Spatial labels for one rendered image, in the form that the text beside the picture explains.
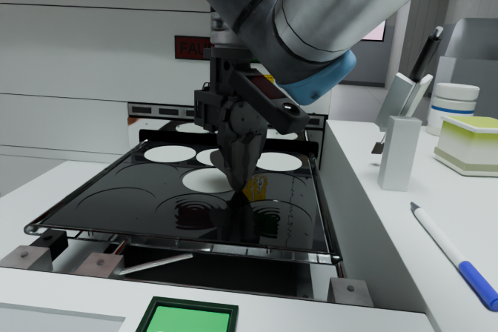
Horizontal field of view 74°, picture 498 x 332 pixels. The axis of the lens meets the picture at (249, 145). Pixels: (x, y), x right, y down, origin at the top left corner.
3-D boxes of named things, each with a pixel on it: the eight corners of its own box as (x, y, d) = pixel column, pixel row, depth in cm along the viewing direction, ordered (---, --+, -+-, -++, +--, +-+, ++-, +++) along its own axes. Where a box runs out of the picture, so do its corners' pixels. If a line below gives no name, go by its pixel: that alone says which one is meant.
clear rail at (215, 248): (30, 230, 40) (27, 220, 40) (341, 261, 38) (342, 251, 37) (21, 237, 39) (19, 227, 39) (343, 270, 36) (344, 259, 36)
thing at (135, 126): (133, 154, 79) (130, 115, 76) (317, 168, 76) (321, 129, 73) (129, 156, 78) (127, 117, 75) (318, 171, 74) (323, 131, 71)
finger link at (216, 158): (218, 181, 54) (218, 127, 51) (244, 194, 50) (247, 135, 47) (203, 187, 52) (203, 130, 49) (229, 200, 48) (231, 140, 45)
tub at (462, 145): (430, 158, 50) (440, 114, 48) (478, 159, 51) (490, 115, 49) (462, 177, 43) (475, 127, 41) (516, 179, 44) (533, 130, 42)
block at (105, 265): (95, 274, 35) (92, 250, 34) (125, 277, 35) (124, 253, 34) (43, 339, 27) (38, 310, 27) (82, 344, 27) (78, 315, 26)
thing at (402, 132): (365, 170, 44) (382, 68, 40) (395, 173, 44) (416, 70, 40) (378, 190, 38) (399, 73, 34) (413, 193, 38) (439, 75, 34)
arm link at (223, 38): (278, 16, 44) (235, 10, 38) (276, 51, 46) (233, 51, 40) (238, 16, 49) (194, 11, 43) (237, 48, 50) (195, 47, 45)
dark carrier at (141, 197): (150, 143, 73) (150, 141, 73) (306, 155, 70) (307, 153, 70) (42, 227, 40) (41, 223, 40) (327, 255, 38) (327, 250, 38)
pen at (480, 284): (407, 198, 34) (492, 299, 21) (417, 198, 34) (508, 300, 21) (405, 207, 35) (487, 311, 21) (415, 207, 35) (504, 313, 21)
